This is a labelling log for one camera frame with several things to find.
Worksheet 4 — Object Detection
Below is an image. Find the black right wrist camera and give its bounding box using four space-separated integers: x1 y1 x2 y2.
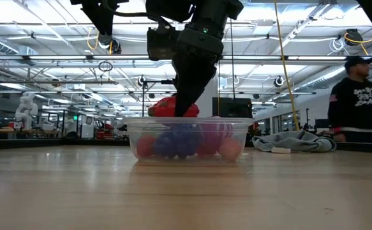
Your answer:
146 24 181 61

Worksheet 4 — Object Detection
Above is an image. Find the grey cloth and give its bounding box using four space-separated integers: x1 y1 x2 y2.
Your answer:
251 130 338 153

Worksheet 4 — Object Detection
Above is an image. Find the red toy strawberry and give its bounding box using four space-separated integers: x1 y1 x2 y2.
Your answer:
137 135 157 158

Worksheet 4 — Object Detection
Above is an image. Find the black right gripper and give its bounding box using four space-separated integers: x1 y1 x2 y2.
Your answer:
172 22 225 118

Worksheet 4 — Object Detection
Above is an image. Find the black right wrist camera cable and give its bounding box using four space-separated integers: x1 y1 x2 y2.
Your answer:
101 0 164 20

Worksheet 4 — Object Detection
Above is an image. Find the purple toy grape bunch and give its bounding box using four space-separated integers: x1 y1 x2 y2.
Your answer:
153 123 203 160

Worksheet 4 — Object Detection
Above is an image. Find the white robot statue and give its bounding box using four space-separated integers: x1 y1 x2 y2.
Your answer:
15 91 39 131

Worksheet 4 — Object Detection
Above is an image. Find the peach-coloured round toy fruit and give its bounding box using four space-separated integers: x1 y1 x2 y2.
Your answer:
219 137 243 162

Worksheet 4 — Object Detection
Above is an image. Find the person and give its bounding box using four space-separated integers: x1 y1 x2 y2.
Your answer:
327 56 372 144

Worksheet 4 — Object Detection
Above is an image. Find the yellow hanging cable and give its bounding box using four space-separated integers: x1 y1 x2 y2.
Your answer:
273 0 301 132

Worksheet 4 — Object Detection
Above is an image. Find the small white block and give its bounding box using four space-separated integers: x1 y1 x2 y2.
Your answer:
271 146 292 155

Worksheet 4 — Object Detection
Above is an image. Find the black hanging cable loop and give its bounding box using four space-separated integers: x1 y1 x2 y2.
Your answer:
98 61 114 73

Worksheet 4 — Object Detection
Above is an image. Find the red toy dragon fruit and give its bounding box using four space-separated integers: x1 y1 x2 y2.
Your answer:
147 96 200 118

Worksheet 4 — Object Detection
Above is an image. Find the clear plastic tupperware container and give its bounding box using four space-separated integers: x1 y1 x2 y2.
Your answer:
123 116 254 163

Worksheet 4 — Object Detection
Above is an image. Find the magenta round toy produce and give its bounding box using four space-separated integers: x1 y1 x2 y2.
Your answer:
198 123 235 157

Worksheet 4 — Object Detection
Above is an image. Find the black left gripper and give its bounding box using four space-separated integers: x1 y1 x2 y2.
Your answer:
70 0 129 35

